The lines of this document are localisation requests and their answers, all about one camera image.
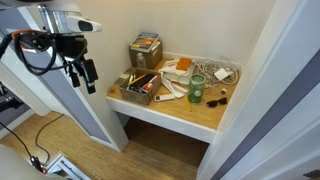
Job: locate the white paper stack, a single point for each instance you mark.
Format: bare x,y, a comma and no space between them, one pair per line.
170,70

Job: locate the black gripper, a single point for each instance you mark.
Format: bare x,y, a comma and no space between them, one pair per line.
71,46

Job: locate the clear plastic bottle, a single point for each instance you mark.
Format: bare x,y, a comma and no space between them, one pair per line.
141,61

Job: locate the open cardboard supply box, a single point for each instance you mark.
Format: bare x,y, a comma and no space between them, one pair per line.
140,98

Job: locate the green glass jar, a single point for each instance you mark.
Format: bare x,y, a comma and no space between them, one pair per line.
196,90

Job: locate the loose yellow pencil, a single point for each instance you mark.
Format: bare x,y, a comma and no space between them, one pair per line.
188,104

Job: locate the black equipment stand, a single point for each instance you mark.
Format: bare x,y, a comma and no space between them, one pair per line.
8,103

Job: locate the black round case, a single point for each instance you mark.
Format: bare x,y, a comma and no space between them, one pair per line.
141,81

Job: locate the black sunglasses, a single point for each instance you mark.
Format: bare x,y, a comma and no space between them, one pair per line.
211,103

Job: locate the tall closed cardboard box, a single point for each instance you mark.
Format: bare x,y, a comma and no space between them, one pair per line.
151,58

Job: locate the small white cube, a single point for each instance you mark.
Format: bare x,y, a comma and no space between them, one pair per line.
224,90

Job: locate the grey flat card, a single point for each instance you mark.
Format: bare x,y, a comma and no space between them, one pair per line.
120,81

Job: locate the white metal frame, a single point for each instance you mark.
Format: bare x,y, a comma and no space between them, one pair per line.
63,159

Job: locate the white power adapter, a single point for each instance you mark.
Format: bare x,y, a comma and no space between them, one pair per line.
220,74

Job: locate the orange capped glue stick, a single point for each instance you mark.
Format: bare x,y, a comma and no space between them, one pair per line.
154,80
146,87

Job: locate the orange wallet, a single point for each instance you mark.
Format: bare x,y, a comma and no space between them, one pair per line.
184,64

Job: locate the yellow pencils in bundle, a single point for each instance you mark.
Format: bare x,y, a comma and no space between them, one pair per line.
136,80

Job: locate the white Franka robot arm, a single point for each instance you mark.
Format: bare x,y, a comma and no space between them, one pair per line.
71,23

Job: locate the white folded paper strip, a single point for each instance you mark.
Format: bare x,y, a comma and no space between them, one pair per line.
168,87

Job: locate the colourful book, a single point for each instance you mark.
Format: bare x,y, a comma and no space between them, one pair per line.
144,41

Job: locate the clear plastic bag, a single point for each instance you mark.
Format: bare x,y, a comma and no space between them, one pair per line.
206,66

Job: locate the beige rounded cover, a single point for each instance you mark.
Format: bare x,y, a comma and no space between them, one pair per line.
16,166

